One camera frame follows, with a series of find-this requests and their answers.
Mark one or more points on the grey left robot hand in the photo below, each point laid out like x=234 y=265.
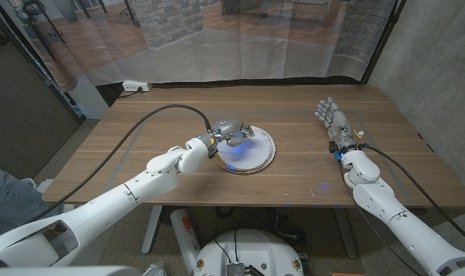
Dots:
x=232 y=127

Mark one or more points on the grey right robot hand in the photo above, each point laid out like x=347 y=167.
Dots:
x=337 y=122

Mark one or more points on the silver metal jar lid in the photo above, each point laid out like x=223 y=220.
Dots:
x=236 y=142

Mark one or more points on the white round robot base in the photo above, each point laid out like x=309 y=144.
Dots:
x=251 y=249

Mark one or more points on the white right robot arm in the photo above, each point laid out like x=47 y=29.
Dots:
x=393 y=214

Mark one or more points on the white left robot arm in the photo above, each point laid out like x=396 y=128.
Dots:
x=113 y=203

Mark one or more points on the white gold-rimmed paper plate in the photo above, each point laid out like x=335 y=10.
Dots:
x=255 y=153

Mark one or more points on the white power strip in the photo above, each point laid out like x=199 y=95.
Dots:
x=136 y=86

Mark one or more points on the grey table leg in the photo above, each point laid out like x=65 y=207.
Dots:
x=151 y=230
x=345 y=234

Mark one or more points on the white cylinder with orange label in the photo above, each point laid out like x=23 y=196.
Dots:
x=184 y=237

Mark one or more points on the grey electronics box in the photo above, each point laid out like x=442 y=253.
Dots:
x=236 y=269

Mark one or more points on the white board panel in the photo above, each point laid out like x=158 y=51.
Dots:
x=88 y=101

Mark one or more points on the person in blue jeans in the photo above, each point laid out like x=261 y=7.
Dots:
x=10 y=199

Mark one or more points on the black backdrop frame pole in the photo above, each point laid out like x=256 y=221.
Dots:
x=75 y=111
x=383 y=42

